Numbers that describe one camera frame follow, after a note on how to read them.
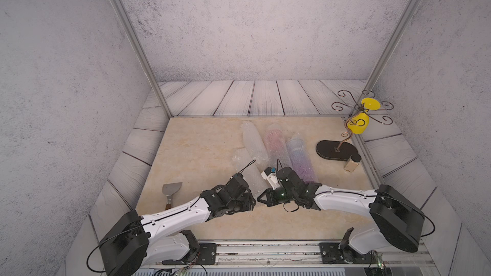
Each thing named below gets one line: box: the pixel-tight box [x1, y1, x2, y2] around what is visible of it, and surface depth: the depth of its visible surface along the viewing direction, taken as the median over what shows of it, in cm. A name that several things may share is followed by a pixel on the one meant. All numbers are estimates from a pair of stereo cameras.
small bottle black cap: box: [343, 153, 362, 173], surface depth 93 cm
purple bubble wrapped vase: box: [285, 138, 319, 184], surface depth 91 cm
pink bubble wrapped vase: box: [264, 124, 293, 170], surface depth 97 cm
